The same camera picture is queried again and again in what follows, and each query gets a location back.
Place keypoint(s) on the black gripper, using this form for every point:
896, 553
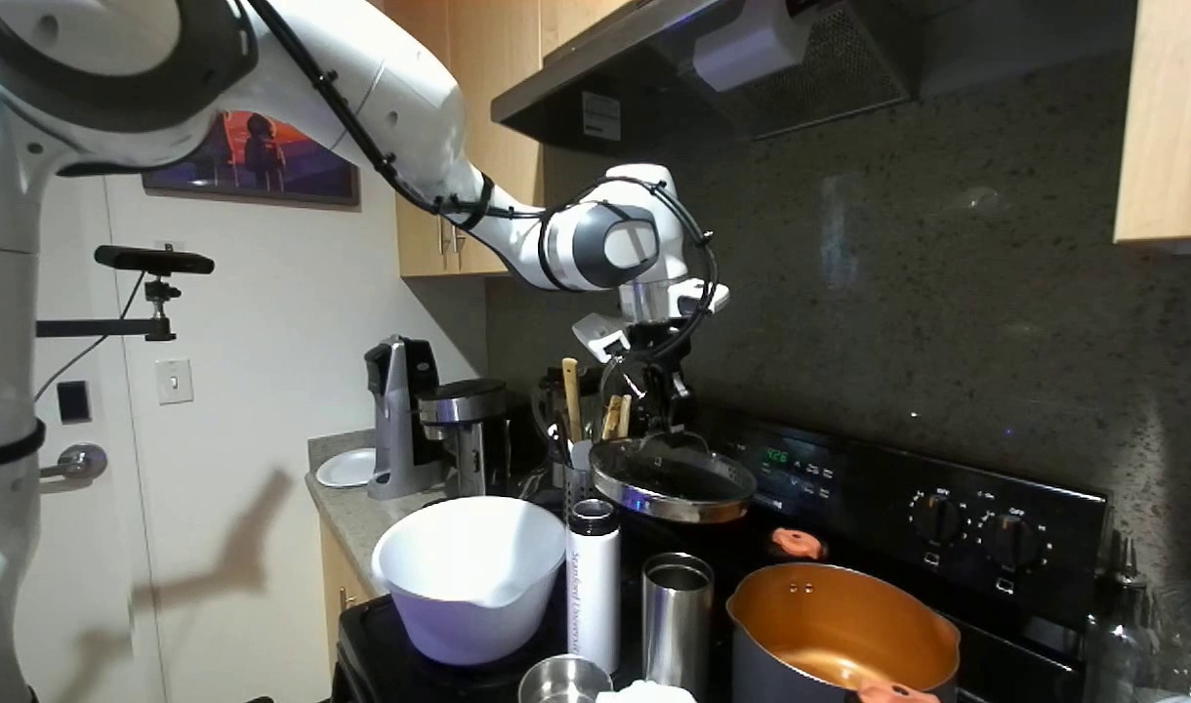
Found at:
657, 349

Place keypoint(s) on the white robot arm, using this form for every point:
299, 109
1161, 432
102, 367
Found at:
361, 79

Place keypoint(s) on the black electric stove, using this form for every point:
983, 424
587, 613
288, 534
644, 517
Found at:
907, 521

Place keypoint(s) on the copper coloured pot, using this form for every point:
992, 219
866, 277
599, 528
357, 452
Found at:
841, 629

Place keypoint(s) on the wooden spoon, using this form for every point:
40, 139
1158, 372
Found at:
571, 390

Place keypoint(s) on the utensil holder crock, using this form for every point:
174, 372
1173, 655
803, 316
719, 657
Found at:
574, 468

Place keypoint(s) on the steel kitchen appliance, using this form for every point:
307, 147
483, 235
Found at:
463, 424

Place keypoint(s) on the white insulated bottle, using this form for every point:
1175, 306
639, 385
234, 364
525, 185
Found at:
594, 588

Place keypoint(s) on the orange round disc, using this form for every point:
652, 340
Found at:
797, 540

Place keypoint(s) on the stainless steel tumbler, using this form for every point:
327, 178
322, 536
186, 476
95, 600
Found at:
677, 627

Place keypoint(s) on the black coffee maker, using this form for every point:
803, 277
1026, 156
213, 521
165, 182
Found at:
401, 405

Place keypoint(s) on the large white mixing bowl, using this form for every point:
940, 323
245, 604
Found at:
470, 570

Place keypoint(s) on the white crumpled cloth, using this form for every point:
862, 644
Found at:
644, 692

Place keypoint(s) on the white plate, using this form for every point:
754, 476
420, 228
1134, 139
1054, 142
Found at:
346, 468

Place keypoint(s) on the steel range hood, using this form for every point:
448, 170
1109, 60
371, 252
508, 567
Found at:
750, 79

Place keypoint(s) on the dark glass bottle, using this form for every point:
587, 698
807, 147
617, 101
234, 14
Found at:
1123, 627

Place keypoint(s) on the wooden wall cabinet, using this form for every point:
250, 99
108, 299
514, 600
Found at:
1164, 117
515, 51

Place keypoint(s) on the red framed wall picture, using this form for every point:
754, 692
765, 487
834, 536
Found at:
267, 163

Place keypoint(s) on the white light switch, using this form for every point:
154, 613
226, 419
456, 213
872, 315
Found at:
174, 381

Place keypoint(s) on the black wall outlet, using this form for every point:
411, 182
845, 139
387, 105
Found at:
74, 401

